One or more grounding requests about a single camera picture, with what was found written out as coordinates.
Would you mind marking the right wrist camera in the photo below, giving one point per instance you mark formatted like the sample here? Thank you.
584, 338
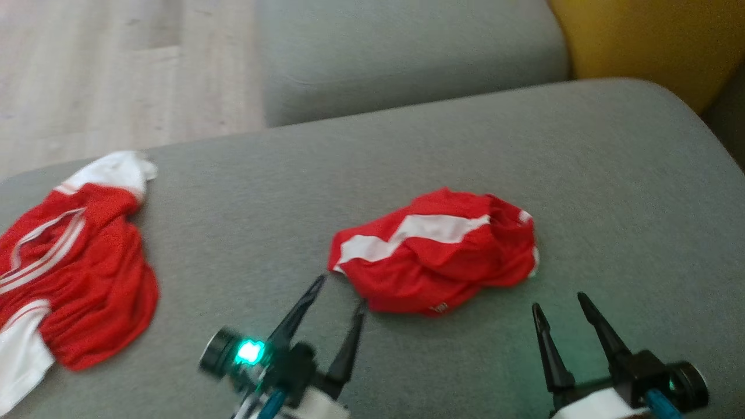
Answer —
689, 384

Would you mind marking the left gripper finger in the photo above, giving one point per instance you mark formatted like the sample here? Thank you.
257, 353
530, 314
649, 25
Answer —
348, 352
297, 317

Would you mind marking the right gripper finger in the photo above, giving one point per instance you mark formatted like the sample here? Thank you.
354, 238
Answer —
553, 358
608, 337

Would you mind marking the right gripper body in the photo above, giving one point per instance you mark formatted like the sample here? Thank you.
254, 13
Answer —
634, 375

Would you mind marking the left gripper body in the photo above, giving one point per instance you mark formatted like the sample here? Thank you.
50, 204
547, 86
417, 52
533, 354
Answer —
294, 372

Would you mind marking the yellow sofa backrest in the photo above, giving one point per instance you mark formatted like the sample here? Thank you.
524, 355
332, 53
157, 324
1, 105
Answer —
652, 41

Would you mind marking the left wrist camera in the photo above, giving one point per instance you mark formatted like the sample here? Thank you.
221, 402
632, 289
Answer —
230, 352

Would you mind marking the red shorts with white stripe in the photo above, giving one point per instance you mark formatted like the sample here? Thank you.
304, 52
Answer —
442, 262

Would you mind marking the red and white jersey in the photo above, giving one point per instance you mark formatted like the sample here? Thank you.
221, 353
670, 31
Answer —
87, 273

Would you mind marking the large grey sofa seat cushion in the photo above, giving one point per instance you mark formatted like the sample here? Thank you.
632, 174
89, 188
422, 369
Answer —
524, 145

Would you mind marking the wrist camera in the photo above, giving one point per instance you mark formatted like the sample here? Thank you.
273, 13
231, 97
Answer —
230, 352
689, 384

